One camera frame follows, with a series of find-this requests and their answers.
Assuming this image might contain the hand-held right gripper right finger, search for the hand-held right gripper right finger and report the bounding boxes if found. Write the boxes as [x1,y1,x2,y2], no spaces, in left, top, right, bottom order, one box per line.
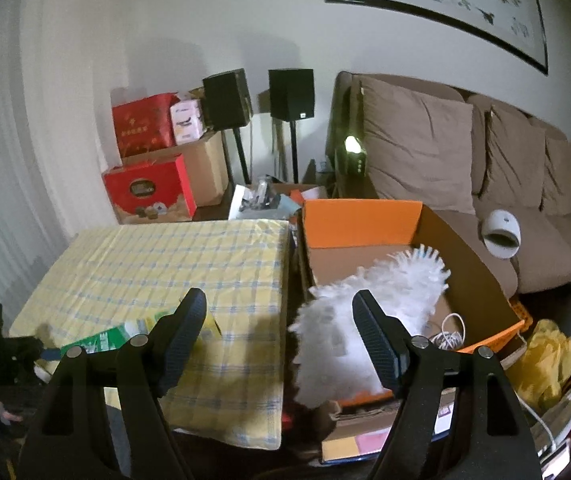
[353,289,541,480]

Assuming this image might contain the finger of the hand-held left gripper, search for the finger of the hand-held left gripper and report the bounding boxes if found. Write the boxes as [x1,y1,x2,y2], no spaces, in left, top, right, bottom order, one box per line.
[30,338,69,362]

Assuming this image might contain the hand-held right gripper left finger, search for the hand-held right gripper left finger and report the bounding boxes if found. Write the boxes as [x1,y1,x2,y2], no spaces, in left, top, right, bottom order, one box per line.
[16,287,208,480]

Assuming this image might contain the white fluffy duster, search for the white fluffy duster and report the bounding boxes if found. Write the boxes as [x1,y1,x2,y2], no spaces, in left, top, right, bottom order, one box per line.
[288,244,452,407]

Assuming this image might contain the green toothpaste box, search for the green toothpaste box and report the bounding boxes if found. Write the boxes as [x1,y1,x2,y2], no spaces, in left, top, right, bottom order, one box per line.
[60,310,224,366]

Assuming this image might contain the white wired earphones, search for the white wired earphones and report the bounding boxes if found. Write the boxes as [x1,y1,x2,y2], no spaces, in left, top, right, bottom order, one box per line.
[428,312,466,351]

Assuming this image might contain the orange cardboard box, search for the orange cardboard box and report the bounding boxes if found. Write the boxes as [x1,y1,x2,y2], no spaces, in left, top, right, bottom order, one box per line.
[298,199,526,406]

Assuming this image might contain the person's left hand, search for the person's left hand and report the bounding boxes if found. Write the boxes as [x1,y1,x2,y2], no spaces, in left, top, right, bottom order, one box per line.
[0,391,22,424]

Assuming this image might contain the yellow plaid tablecloth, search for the yellow plaid tablecloth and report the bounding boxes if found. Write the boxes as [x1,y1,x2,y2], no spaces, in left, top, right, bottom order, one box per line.
[8,219,291,451]

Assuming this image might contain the colourful printed board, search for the colourful printed board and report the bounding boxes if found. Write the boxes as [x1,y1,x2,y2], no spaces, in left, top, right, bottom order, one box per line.
[320,400,453,466]

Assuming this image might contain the red chocolate gift box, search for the red chocolate gift box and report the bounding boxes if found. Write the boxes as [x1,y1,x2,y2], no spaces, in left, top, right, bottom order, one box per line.
[103,153,198,224]

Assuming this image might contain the open cluttered floor box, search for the open cluttered floor box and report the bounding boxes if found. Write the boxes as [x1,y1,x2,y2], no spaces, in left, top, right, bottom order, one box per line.
[228,182,329,221]

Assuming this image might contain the orange perforated crate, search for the orange perforated crate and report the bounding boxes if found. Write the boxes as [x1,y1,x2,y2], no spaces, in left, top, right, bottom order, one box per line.
[510,295,533,328]

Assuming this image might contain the dark device with light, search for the dark device with light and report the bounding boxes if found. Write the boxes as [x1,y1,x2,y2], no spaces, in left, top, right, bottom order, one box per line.
[335,135,367,177]

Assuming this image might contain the white dome nail lamp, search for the white dome nail lamp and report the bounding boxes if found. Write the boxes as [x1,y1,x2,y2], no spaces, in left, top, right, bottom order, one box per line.
[482,208,523,261]

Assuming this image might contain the black speaker stand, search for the black speaker stand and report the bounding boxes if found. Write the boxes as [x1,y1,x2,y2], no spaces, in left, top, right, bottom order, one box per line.
[230,127,251,184]
[289,120,300,184]

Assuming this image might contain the large brown sofa cushion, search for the large brown sofa cushion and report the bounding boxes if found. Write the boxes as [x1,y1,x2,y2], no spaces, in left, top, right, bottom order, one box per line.
[358,76,476,213]

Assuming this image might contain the yellow plastic bag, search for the yellow plastic bag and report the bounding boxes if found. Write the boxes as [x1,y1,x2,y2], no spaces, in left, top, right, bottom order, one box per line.
[508,319,571,411]

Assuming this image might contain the brown sofa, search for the brown sofa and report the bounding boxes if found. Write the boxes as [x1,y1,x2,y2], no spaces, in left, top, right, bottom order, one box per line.
[326,71,571,295]

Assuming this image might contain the pink tissue pack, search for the pink tissue pack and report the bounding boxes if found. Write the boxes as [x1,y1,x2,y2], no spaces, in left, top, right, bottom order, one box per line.
[170,99,204,144]

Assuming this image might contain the white curtain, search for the white curtain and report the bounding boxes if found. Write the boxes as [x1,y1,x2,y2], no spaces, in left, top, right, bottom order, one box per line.
[0,0,116,311]

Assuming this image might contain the black speaker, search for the black speaker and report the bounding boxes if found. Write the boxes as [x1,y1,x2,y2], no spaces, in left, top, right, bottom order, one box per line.
[268,68,315,122]
[202,69,254,130]

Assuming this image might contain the smartphone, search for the smartphone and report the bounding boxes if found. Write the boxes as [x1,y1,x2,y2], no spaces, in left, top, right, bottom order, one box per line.
[538,437,571,476]

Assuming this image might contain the white charging cable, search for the white charging cable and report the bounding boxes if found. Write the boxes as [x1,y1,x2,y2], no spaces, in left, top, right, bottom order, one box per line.
[520,395,561,453]

